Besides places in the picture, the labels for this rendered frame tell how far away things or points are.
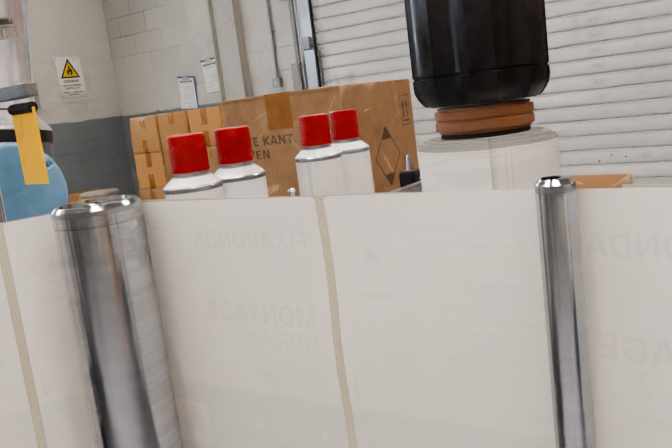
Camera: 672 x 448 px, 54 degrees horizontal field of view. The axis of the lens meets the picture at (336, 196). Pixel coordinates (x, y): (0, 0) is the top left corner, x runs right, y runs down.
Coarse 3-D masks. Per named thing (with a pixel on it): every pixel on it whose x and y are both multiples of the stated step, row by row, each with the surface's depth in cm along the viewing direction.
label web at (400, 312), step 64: (448, 192) 22; (512, 192) 21; (0, 256) 29; (192, 256) 29; (256, 256) 27; (320, 256) 26; (384, 256) 24; (448, 256) 23; (512, 256) 21; (0, 320) 29; (64, 320) 30; (192, 320) 30; (256, 320) 28; (320, 320) 26; (384, 320) 24; (448, 320) 23; (512, 320) 22; (0, 384) 29; (64, 384) 31; (192, 384) 31; (256, 384) 29; (320, 384) 27; (384, 384) 25; (448, 384) 24; (512, 384) 22
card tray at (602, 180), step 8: (576, 176) 144; (584, 176) 143; (592, 176) 142; (600, 176) 141; (608, 176) 140; (616, 176) 139; (624, 176) 138; (576, 184) 144; (584, 184) 143; (592, 184) 142; (600, 184) 141; (608, 184) 140; (616, 184) 127
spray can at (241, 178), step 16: (224, 128) 61; (240, 128) 61; (224, 144) 61; (240, 144) 61; (224, 160) 61; (240, 160) 61; (224, 176) 60; (240, 176) 60; (256, 176) 61; (224, 192) 61; (240, 192) 60; (256, 192) 61
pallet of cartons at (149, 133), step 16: (176, 112) 433; (192, 112) 425; (208, 112) 418; (144, 128) 449; (160, 128) 442; (176, 128) 435; (192, 128) 428; (208, 128) 421; (144, 144) 452; (160, 144) 446; (208, 144) 423; (144, 160) 456; (160, 160) 449; (144, 176) 459; (160, 176) 451; (144, 192) 462; (160, 192) 454
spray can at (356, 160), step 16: (336, 112) 75; (352, 112) 75; (336, 128) 75; (352, 128) 75; (336, 144) 76; (352, 144) 75; (352, 160) 75; (368, 160) 76; (352, 176) 75; (368, 176) 76; (352, 192) 75; (368, 192) 76
